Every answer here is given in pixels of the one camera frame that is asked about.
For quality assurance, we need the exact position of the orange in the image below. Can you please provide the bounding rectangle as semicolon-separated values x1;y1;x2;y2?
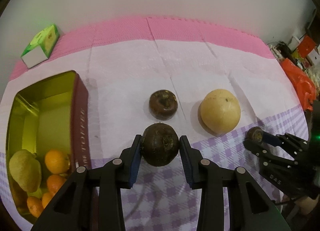
44;149;71;175

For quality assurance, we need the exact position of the dark mangosteen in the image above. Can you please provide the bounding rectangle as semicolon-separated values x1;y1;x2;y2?
149;90;178;120
140;123;179;167
246;126;264;143

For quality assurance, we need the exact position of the green white tissue box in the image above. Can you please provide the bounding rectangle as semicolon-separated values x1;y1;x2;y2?
21;24;60;68

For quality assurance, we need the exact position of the background clutter pile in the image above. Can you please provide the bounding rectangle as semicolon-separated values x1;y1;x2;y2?
267;8;320;79

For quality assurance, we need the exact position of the dark mangosteen back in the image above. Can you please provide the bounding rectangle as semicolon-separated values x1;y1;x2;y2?
149;90;178;120

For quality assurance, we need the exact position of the pale yellow pear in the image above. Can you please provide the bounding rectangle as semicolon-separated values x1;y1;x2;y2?
200;89;241;135

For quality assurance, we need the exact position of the gold toffee tin box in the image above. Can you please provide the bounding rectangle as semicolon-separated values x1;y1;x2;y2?
5;69;93;224

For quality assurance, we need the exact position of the orange plastic bag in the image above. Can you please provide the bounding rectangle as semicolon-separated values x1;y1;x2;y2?
280;58;317;111

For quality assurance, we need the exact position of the green pear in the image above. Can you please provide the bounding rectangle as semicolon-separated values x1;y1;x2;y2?
9;149;42;193

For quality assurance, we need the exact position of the pink purple checkered tablecloth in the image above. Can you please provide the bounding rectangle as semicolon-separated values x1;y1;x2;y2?
1;17;309;230

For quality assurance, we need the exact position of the lone orange kumquat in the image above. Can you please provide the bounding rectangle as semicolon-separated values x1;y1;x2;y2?
41;192;53;208

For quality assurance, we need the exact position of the tangerine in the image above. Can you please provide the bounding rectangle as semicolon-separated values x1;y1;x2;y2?
27;196;43;218
46;175;66;196

